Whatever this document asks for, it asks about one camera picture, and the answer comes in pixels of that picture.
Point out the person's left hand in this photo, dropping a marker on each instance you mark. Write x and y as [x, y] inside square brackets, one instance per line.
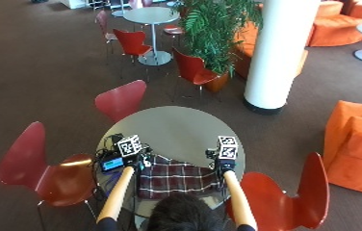
[143, 162]

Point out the person's right hand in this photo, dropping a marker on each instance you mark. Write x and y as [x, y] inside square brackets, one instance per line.
[224, 164]

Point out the red plaid cloth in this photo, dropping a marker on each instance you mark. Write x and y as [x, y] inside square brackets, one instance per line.
[176, 179]

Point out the white marker cube right glove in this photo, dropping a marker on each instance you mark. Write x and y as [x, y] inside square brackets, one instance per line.
[227, 147]

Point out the white marker cube glove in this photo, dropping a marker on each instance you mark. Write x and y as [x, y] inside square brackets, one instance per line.
[227, 147]
[129, 145]

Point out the white marker cube left glove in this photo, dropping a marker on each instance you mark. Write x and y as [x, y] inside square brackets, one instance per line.
[129, 145]

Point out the black device with blue screen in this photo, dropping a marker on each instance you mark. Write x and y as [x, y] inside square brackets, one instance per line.
[112, 164]

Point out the dark red wooden chair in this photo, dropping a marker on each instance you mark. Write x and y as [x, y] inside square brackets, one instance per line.
[120, 99]
[39, 170]
[103, 24]

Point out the orange plant pot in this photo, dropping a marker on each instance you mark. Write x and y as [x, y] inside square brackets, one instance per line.
[216, 83]

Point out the bright red wooden chair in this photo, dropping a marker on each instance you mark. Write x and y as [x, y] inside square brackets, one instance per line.
[131, 42]
[173, 30]
[283, 199]
[193, 70]

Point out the orange upholstered bench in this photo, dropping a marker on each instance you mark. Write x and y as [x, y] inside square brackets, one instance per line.
[244, 48]

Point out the orange upholstered armchair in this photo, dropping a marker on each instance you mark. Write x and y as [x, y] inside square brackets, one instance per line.
[357, 150]

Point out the white round pillar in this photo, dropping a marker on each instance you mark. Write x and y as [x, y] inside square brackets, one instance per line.
[280, 51]

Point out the green potted palm plant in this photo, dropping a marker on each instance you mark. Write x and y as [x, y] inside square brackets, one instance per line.
[215, 32]

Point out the orange upholstered sofa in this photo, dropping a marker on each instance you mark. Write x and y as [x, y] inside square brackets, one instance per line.
[339, 29]

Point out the white cabinet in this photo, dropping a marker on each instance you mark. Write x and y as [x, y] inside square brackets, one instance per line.
[76, 3]

